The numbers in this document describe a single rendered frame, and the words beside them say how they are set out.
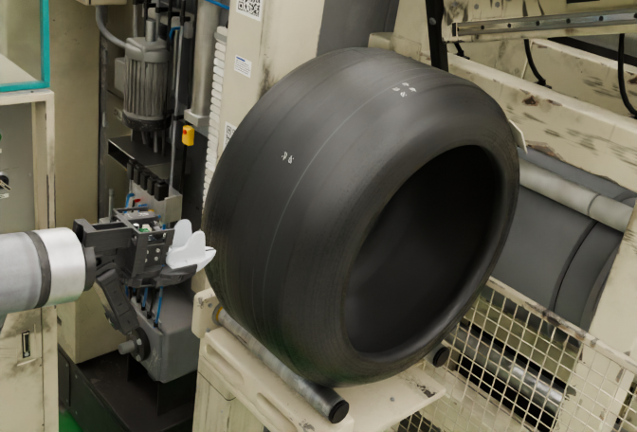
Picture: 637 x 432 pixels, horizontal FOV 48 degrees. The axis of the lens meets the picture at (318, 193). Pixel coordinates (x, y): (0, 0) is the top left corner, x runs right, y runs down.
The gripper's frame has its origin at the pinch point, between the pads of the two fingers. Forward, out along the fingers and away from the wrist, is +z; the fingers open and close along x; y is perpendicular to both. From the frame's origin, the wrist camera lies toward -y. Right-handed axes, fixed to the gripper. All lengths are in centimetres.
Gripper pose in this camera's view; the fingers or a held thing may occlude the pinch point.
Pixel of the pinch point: (205, 257)
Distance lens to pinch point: 103.3
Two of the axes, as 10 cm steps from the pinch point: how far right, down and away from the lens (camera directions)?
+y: 2.5, -9.1, -3.5
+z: 7.2, -0.7, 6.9
